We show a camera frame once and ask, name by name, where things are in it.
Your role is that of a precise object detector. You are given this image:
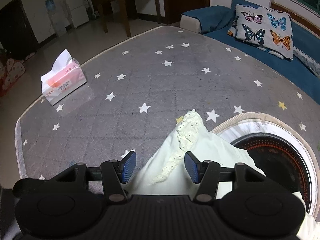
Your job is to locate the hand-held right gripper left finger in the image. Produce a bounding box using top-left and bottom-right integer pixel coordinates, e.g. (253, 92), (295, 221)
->
(50, 151), (137, 204)

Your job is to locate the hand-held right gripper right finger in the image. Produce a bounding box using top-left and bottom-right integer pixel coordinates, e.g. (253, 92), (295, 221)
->
(184, 151), (267, 204)

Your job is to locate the cream white garment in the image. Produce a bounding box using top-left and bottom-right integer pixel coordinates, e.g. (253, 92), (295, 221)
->
(120, 109), (320, 240)

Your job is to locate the grey star-print table cover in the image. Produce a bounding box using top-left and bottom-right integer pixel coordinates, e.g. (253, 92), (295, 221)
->
(14, 25), (320, 195)

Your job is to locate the pink white tissue pack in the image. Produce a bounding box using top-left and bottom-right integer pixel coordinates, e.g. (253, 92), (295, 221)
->
(41, 49), (87, 106)

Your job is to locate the pink patterned bag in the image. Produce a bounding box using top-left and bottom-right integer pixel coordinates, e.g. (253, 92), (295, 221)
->
(0, 58), (25, 97)

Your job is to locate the blue sofa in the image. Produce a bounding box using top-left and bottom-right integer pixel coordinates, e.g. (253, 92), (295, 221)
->
(180, 0), (320, 105)

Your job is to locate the butterfly print pillow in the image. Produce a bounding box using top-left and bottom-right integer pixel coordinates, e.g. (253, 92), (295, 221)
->
(227, 4), (294, 61)

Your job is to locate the dark wooden door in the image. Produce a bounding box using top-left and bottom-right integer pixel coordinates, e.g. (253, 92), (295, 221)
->
(161, 0), (210, 25)

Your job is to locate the white water dispenser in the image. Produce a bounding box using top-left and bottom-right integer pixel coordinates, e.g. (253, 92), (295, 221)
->
(45, 0), (67, 37)

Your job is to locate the white refrigerator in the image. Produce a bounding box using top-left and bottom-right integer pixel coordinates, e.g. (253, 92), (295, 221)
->
(62, 0), (89, 29)

